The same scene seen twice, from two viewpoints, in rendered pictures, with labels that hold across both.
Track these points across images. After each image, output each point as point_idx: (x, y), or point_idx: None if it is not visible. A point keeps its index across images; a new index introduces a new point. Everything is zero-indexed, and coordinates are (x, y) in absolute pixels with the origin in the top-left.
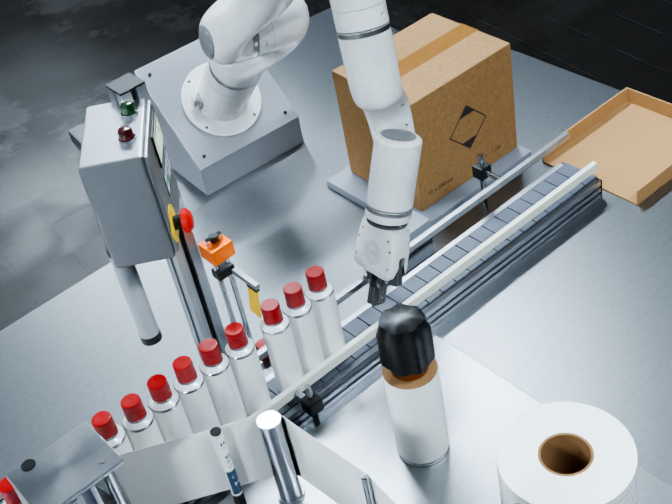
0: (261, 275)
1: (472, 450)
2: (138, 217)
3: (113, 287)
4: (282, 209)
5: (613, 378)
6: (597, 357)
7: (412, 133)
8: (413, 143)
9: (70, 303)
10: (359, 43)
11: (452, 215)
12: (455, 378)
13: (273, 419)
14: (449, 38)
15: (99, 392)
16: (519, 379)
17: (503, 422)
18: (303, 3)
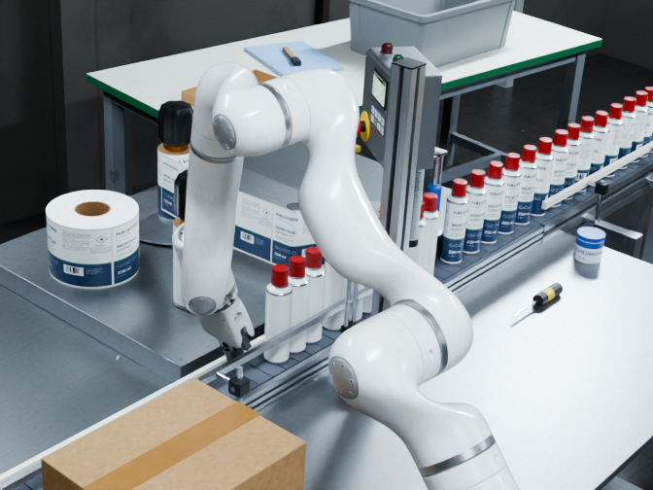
0: (383, 468)
1: (155, 297)
2: None
3: (559, 467)
4: None
5: (27, 363)
6: (35, 377)
7: (181, 239)
8: (180, 226)
9: (599, 452)
10: None
11: None
12: (165, 335)
13: (291, 205)
14: (129, 476)
15: (501, 375)
16: (109, 366)
17: (129, 309)
18: (333, 346)
